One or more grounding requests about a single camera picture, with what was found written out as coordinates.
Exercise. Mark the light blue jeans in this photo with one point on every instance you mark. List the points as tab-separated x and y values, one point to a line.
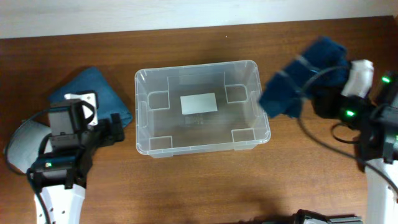
24	147

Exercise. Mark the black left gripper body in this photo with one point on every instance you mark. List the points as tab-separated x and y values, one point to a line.
99	134

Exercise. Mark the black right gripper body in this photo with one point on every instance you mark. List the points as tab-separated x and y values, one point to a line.
334	104

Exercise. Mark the clear plastic storage bin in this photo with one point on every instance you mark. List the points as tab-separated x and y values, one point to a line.
163	131

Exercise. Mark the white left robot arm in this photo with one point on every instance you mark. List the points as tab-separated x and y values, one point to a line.
59	174

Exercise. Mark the taped dark blue cloth roll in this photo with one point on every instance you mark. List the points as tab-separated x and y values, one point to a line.
323	64

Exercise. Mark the dark blue jeans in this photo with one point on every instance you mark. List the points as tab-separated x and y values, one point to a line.
107	101

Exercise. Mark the white label in bin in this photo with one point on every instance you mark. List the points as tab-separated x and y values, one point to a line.
202	103

